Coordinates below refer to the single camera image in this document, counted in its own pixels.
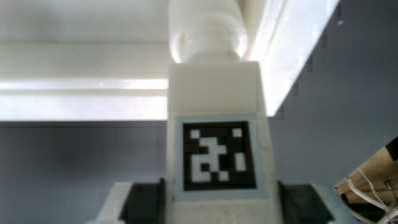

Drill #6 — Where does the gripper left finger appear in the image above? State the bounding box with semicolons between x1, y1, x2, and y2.
92;179;165;224

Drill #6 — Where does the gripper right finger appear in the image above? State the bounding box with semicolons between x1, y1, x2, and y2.
278;183;339;224

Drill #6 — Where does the white table leg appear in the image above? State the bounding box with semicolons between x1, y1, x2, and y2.
165;0;282;224

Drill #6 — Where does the white square table top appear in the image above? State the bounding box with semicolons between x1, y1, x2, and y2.
0;0;341;121

